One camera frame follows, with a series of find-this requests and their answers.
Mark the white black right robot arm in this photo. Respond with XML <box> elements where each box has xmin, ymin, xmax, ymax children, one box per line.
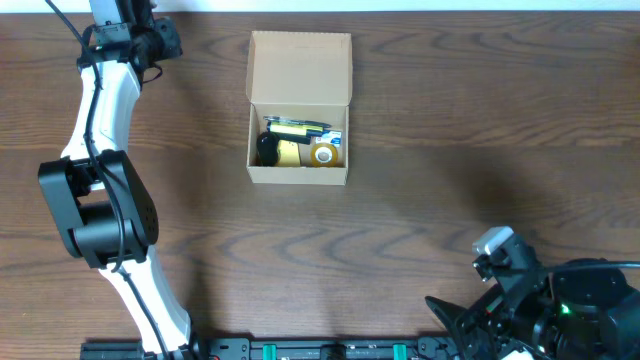
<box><xmin>425</xmin><ymin>255</ymin><xmax>639</xmax><ymax>359</ymax></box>

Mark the yellow highlighter marker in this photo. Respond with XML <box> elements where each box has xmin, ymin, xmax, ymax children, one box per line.
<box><xmin>267</xmin><ymin>122</ymin><xmax>324</xmax><ymax>137</ymax></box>

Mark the red black stapler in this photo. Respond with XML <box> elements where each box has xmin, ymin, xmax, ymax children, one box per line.
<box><xmin>278</xmin><ymin>134</ymin><xmax>311</xmax><ymax>145</ymax></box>

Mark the yellow sticky note pad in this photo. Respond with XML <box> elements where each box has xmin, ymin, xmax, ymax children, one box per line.
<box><xmin>276</xmin><ymin>140</ymin><xmax>301</xmax><ymax>167</ymax></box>

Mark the white blue staples box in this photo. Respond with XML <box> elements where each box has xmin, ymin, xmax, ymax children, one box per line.
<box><xmin>315</xmin><ymin>130</ymin><xmax>342</xmax><ymax>148</ymax></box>

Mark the black ballpoint pen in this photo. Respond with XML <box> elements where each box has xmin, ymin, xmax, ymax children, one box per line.
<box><xmin>263</xmin><ymin>116</ymin><xmax>332</xmax><ymax>128</ymax></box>

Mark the yellow tape roll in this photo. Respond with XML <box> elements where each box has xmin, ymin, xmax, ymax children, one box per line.
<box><xmin>310</xmin><ymin>143</ymin><xmax>338</xmax><ymax>167</ymax></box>

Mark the black glossy tape dispenser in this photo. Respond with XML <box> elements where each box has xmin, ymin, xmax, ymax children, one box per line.
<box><xmin>256</xmin><ymin>131</ymin><xmax>280</xmax><ymax>167</ymax></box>

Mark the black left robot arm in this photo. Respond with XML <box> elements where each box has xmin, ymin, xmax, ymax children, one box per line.
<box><xmin>38</xmin><ymin>0</ymin><xmax>208</xmax><ymax>359</ymax></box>

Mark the brown cardboard box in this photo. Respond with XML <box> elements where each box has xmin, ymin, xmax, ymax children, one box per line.
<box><xmin>246</xmin><ymin>31</ymin><xmax>353</xmax><ymax>185</ymax></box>

